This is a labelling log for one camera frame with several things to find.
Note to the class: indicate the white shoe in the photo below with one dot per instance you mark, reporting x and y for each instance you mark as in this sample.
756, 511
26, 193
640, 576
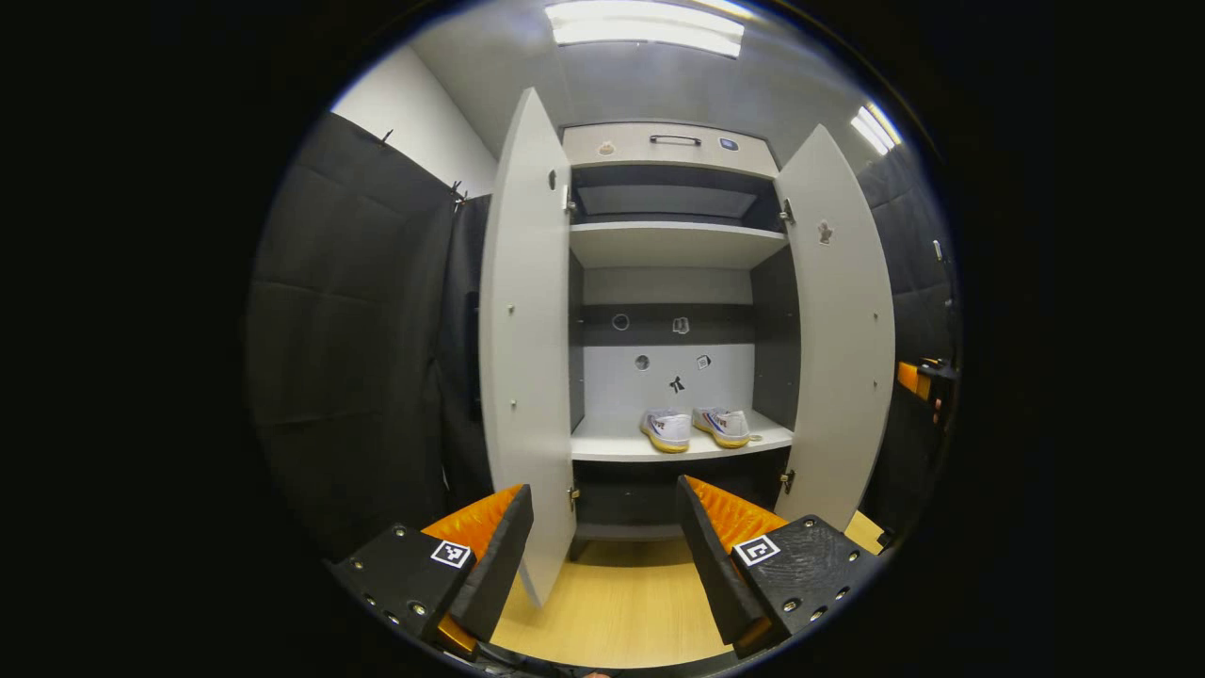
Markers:
723, 426
666, 430

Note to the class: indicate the grey cabinet door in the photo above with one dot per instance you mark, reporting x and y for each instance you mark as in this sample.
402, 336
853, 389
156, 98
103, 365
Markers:
527, 330
838, 358

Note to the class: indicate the large ceiling light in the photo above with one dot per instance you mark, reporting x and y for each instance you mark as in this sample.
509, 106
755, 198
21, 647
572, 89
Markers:
645, 26

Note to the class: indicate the grey shoe cabinet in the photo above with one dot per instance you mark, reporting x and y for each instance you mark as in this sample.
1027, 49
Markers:
668, 245

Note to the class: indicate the small ceiling light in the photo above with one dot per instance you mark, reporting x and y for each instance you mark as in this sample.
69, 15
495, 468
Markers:
875, 129

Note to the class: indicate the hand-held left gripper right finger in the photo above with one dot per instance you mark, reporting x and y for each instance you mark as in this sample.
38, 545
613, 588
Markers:
711, 565

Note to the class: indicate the black quilted cloth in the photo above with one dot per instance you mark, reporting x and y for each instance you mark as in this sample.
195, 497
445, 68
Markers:
339, 330
918, 292

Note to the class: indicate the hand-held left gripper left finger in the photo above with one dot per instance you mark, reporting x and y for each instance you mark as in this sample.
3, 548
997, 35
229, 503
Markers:
501, 565

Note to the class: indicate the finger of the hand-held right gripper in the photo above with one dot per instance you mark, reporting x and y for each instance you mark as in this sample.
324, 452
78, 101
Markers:
913, 379

